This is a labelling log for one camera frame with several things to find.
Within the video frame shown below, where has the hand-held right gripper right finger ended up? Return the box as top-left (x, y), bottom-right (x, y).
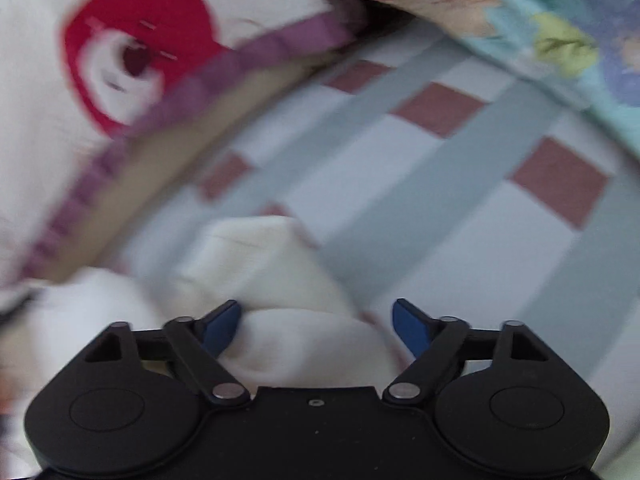
top-left (382, 298), bottom-right (552, 404)

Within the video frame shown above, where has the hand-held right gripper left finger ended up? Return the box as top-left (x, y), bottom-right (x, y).
top-left (82, 299), bottom-right (252, 406)

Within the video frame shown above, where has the cream white garment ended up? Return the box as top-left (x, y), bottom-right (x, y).
top-left (30, 216), bottom-right (417, 397)

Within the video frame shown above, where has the bear print pillow purple ruffle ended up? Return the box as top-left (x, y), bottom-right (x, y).
top-left (0, 0), bottom-right (368, 306)

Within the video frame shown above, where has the floral quilt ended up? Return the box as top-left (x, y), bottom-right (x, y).
top-left (345, 0), bottom-right (640, 158)

